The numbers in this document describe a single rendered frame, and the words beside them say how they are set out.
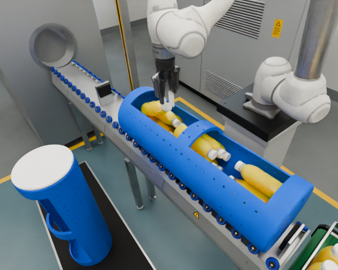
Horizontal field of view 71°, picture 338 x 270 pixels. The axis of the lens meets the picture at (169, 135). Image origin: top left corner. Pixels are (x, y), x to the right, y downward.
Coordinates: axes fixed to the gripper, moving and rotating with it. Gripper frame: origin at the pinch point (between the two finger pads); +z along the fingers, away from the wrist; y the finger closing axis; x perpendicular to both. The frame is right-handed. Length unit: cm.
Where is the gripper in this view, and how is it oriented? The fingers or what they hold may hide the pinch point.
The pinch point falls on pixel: (167, 101)
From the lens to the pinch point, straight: 103.1
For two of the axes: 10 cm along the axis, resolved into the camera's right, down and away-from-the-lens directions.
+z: 0.5, 7.4, 6.7
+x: 6.5, 4.8, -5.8
